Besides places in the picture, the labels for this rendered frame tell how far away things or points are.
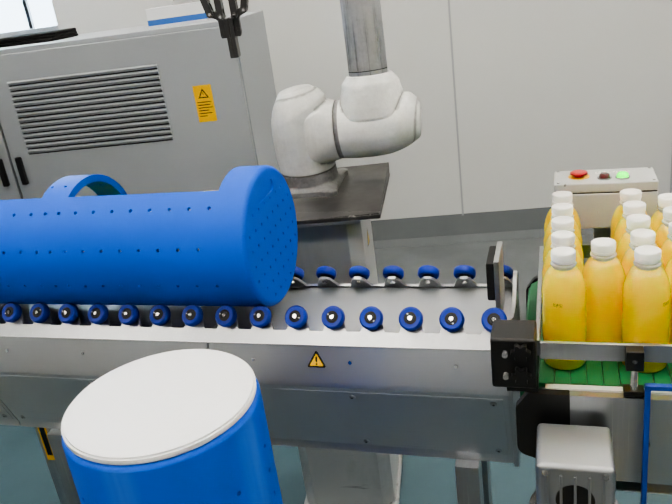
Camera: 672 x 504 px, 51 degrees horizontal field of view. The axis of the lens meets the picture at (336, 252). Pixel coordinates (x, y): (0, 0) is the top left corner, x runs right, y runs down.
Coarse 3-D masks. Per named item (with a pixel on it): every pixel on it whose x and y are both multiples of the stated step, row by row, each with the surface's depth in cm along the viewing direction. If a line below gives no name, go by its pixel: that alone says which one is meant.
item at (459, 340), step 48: (0, 336) 159; (48, 336) 155; (96, 336) 151; (144, 336) 148; (192, 336) 144; (240, 336) 141; (288, 336) 138; (336, 336) 135; (384, 336) 132; (432, 336) 130; (480, 336) 127
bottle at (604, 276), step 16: (592, 256) 116; (608, 256) 115; (592, 272) 116; (608, 272) 115; (624, 272) 117; (592, 288) 117; (608, 288) 115; (592, 304) 118; (608, 304) 117; (592, 320) 119; (608, 320) 118; (592, 336) 120; (608, 336) 119
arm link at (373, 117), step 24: (360, 0) 171; (360, 24) 173; (360, 48) 175; (384, 48) 178; (360, 72) 177; (384, 72) 179; (360, 96) 176; (384, 96) 176; (408, 96) 179; (336, 120) 180; (360, 120) 178; (384, 120) 177; (408, 120) 178; (336, 144) 182; (360, 144) 181; (384, 144) 180; (408, 144) 183
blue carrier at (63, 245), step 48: (48, 192) 147; (96, 192) 163; (192, 192) 136; (240, 192) 133; (288, 192) 151; (0, 240) 146; (48, 240) 143; (96, 240) 139; (144, 240) 136; (192, 240) 133; (240, 240) 130; (288, 240) 151; (0, 288) 152; (48, 288) 148; (96, 288) 144; (144, 288) 141; (192, 288) 138; (240, 288) 135; (288, 288) 150
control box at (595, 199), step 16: (560, 176) 153; (592, 176) 150; (640, 176) 146; (576, 192) 147; (592, 192) 146; (608, 192) 146; (656, 192) 143; (576, 208) 148; (592, 208) 148; (608, 208) 147; (656, 208) 144; (592, 224) 149; (608, 224) 148
